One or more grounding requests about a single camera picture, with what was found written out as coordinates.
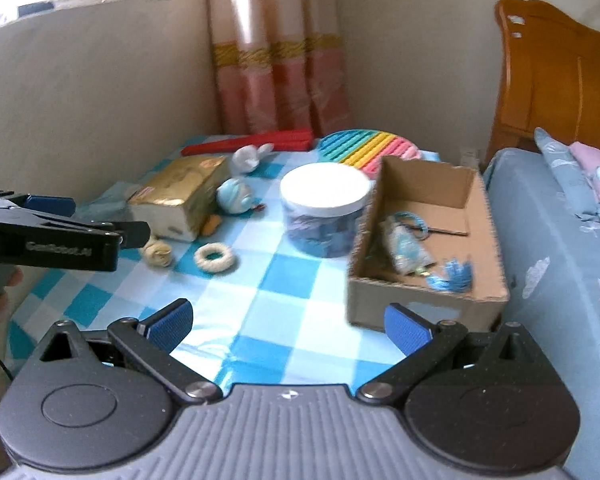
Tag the red folded fan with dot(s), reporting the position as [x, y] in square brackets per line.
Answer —
[260, 142]

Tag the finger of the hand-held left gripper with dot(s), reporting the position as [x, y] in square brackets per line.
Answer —
[132, 235]
[47, 206]

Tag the blue floral pillow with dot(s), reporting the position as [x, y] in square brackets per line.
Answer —
[562, 175]

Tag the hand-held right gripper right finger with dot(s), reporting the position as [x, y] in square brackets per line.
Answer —
[405, 327]

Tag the wooden headboard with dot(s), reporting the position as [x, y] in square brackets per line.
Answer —
[555, 75]

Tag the rainbow bubble pop toy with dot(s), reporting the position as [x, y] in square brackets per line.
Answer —
[365, 150]

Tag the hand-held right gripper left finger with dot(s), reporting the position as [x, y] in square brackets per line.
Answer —
[172, 321]

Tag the cardboard box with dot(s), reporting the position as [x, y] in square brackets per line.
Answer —
[420, 305]

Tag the small orange item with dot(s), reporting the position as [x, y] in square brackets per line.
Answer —
[211, 225]

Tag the blue round plush toy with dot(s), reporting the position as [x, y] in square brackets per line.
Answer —
[235, 196]

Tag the blue tassel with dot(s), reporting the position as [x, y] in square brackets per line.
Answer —
[450, 277]

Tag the blue checkered tablecloth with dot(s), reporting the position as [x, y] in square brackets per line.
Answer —
[260, 310]

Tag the gold tissue box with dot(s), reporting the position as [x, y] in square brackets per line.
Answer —
[180, 195]

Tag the blue bed sheet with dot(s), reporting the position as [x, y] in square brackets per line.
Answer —
[555, 335]

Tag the clear jar with white lid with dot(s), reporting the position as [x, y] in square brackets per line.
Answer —
[325, 200]

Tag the pink striped curtain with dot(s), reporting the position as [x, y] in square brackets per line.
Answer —
[280, 50]

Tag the white wall socket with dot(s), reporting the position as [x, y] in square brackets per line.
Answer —
[470, 153]

